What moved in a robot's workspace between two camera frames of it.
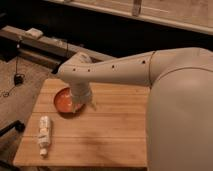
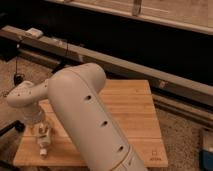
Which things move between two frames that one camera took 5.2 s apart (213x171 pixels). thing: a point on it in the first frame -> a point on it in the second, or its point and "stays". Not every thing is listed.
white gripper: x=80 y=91 -> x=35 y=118
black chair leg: x=19 y=126 stays
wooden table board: x=111 y=133 stays
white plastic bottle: x=44 y=136 stays
